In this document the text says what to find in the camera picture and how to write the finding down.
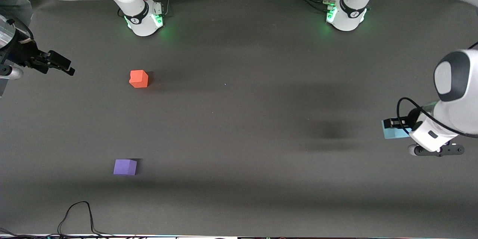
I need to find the light blue foam block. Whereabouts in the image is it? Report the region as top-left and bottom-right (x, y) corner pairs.
(382, 119), (412, 139)

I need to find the orange foam block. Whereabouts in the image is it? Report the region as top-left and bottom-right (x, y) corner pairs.
(129, 70), (149, 89)

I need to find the purple foam block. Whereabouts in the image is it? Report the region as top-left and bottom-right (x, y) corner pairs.
(113, 159), (137, 176)

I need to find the dark grey table mat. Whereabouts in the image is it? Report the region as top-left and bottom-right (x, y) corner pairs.
(0, 0), (478, 237)

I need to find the thin black loose cable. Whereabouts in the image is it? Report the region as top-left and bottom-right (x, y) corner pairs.
(57, 201), (112, 237)

